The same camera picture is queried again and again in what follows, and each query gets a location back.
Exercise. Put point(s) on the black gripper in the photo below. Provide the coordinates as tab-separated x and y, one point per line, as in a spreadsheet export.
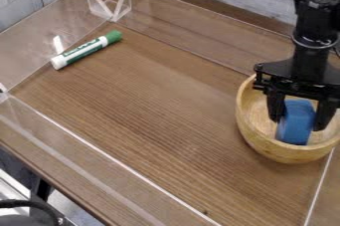
307	81

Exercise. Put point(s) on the blue block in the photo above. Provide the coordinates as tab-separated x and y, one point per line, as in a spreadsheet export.
297	123

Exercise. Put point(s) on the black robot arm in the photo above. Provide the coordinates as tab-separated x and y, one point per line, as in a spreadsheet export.
317	34

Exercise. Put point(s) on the brown wooden bowl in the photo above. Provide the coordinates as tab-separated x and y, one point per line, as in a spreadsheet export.
258	130

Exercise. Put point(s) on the green white marker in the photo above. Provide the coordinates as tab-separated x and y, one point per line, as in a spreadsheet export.
73	56

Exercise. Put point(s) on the clear acrylic tray wall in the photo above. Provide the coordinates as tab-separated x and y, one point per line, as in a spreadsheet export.
131	129

